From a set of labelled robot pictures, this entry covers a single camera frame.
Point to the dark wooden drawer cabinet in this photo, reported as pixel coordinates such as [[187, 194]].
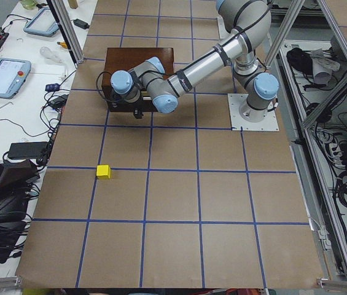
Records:
[[126, 59]]

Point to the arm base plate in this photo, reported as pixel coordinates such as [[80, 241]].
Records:
[[244, 118]]

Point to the black power adapter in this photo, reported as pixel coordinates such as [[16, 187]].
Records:
[[81, 24]]

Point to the teach pendant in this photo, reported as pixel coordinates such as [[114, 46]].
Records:
[[13, 74], [42, 24]]

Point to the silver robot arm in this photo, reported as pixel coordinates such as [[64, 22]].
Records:
[[248, 23]]

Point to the yellow block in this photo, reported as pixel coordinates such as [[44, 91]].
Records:
[[103, 172]]

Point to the aluminium frame post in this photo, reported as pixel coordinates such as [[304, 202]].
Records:
[[62, 19]]

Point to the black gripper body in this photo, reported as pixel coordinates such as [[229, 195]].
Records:
[[137, 112]]

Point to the clear light bulb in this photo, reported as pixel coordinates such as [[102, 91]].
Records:
[[50, 55]]

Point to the near teach pendant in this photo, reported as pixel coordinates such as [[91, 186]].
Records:
[[13, 74]]

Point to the far teach pendant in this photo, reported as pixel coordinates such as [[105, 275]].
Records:
[[42, 24]]

